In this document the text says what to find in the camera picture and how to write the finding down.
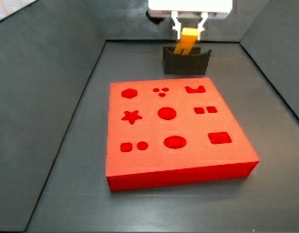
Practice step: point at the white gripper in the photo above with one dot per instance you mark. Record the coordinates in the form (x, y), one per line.
(205, 8)

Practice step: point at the black curved fixture stand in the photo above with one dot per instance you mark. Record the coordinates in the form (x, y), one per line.
(192, 64)

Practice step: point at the red block with shaped holes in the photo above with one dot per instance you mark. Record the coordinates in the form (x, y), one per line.
(172, 135)

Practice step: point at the yellow two-pronged peg object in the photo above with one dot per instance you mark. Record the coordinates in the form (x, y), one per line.
(187, 41)

